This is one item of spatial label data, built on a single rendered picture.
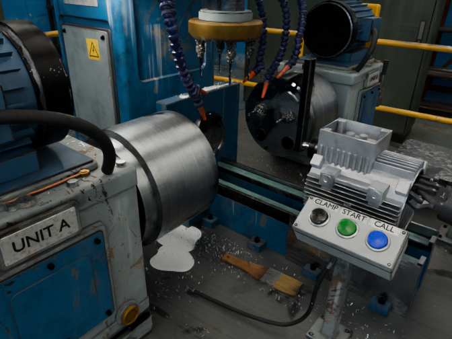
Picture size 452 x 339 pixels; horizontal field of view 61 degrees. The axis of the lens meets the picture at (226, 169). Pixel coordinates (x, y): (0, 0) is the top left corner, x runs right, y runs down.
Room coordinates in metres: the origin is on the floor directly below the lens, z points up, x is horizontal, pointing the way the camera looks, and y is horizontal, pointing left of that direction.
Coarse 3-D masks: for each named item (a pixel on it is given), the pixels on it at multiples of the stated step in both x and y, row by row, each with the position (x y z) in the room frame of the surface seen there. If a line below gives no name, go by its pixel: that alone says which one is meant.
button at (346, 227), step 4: (344, 220) 0.53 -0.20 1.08; (348, 220) 0.52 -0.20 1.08; (340, 224) 0.52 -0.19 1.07; (344, 224) 0.52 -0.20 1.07; (348, 224) 0.52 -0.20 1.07; (352, 224) 0.52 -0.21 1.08; (340, 228) 0.51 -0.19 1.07; (344, 228) 0.51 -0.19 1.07; (348, 228) 0.51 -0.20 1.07; (352, 228) 0.51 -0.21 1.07; (340, 232) 0.51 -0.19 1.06; (344, 232) 0.51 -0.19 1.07; (348, 232) 0.50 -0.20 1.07; (352, 232) 0.50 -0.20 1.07
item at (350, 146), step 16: (320, 128) 0.77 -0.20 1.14; (336, 128) 0.83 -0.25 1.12; (352, 128) 0.82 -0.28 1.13; (368, 128) 0.80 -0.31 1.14; (384, 128) 0.78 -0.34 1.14; (320, 144) 0.76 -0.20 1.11; (336, 144) 0.74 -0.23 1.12; (352, 144) 0.72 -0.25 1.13; (368, 144) 0.70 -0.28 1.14; (384, 144) 0.74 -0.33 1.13; (336, 160) 0.73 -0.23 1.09; (352, 160) 0.71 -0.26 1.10; (368, 160) 0.69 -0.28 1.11
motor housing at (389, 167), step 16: (384, 160) 0.70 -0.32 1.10; (400, 160) 0.69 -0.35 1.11; (416, 160) 0.70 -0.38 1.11; (352, 176) 0.70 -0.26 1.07; (368, 176) 0.69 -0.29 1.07; (384, 176) 0.68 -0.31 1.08; (400, 176) 0.67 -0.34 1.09; (416, 176) 0.66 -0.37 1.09; (320, 192) 0.70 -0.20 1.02; (336, 192) 0.69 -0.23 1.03; (352, 192) 0.67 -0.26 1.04; (352, 208) 0.66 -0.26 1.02; (368, 208) 0.65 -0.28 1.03; (384, 208) 0.63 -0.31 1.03; (400, 208) 0.62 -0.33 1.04; (400, 224) 0.71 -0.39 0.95
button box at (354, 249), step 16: (304, 208) 0.57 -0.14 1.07; (320, 208) 0.56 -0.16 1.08; (336, 208) 0.55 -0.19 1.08; (304, 224) 0.54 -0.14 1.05; (336, 224) 0.53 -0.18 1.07; (368, 224) 0.51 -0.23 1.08; (384, 224) 0.51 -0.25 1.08; (304, 240) 0.55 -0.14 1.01; (320, 240) 0.52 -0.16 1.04; (336, 240) 0.50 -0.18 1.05; (352, 240) 0.50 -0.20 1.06; (400, 240) 0.48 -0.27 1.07; (336, 256) 0.52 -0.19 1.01; (352, 256) 0.48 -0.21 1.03; (368, 256) 0.47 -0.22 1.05; (384, 256) 0.46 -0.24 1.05; (400, 256) 0.48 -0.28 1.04; (384, 272) 0.46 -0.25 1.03
